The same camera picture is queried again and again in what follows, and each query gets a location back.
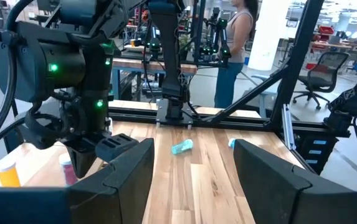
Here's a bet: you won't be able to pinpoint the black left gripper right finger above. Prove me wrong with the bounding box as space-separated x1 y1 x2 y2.
233 138 357 224

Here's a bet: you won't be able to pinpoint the person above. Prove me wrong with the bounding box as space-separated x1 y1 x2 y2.
214 0 260 109

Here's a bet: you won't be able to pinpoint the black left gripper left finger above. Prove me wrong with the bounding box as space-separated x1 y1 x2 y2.
0 138 156 224

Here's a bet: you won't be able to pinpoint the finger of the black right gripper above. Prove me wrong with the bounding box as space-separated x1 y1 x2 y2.
65 133 139 179

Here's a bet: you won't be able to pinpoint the white pillar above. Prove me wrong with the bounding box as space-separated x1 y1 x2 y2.
248 0 291 72

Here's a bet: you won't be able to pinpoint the light blue bench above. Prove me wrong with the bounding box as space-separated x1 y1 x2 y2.
252 73 279 119

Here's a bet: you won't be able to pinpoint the potted green plant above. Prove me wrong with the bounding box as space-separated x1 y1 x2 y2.
179 34 194 62

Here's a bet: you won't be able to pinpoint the black box blue labels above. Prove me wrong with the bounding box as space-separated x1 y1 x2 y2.
296 133 338 175

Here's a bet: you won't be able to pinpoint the silver aluminium bracket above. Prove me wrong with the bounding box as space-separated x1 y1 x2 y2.
282 104 297 151

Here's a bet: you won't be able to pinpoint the wooden table blue legs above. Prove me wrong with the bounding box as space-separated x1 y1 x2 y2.
112 57 198 102

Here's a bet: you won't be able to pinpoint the red pill bottle white cap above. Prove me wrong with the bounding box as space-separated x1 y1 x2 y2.
59 152 80 187

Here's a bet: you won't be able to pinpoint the black office chair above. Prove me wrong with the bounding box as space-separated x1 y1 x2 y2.
292 51 351 110

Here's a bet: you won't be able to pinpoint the orange pill bottle white cap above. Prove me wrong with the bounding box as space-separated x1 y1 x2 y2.
0 158 22 187

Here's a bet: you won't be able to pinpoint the red bin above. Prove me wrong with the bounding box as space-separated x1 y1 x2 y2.
317 26 335 35

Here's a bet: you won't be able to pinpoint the green teal pill bottle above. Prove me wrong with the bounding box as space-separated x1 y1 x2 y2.
171 139 194 156

